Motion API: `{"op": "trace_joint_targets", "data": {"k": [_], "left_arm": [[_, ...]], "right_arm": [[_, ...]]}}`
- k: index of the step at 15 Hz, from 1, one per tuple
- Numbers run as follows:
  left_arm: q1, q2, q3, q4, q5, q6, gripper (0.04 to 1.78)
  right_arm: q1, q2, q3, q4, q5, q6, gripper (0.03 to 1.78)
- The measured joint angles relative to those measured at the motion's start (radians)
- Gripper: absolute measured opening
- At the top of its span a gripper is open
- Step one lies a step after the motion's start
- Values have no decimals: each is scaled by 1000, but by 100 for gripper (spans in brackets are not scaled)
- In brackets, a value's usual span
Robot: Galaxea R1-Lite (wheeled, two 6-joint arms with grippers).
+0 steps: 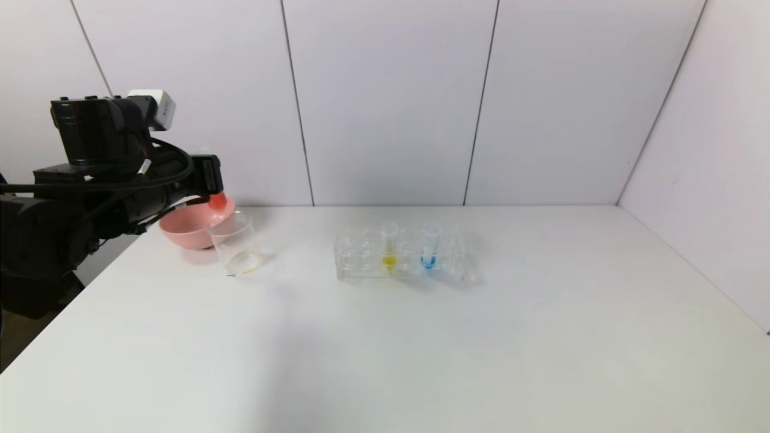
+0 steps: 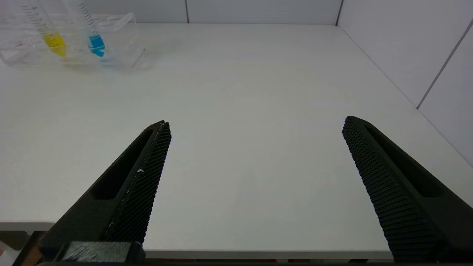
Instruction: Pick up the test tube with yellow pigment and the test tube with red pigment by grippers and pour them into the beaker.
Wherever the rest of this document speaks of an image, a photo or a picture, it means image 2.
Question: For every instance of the clear acrylic tube rack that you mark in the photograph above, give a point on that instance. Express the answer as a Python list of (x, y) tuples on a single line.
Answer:
[(118, 40)]

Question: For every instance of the test tube with yellow pigment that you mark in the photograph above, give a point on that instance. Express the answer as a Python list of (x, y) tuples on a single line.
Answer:
[(54, 42)]

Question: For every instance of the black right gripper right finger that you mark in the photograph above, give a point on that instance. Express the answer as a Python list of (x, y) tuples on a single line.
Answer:
[(414, 210)]

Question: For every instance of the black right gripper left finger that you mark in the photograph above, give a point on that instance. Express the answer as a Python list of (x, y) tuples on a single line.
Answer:
[(111, 210)]

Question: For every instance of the test tube with blue pigment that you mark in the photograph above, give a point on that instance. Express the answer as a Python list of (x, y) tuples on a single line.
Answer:
[(96, 44)]

